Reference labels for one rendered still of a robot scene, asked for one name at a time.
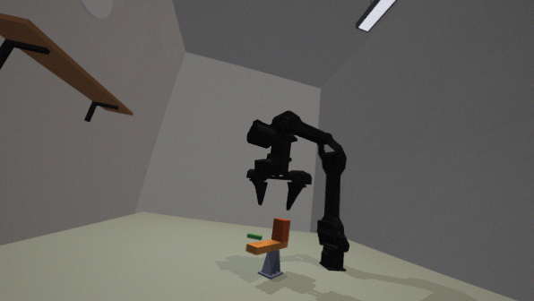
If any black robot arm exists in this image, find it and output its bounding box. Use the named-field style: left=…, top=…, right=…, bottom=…
left=246, top=110, right=349, bottom=271

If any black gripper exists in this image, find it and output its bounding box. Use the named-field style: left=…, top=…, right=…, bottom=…
left=246, top=150, right=312, bottom=210

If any small green bar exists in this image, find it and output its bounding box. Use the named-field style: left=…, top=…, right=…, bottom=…
left=246, top=233, right=263, bottom=240

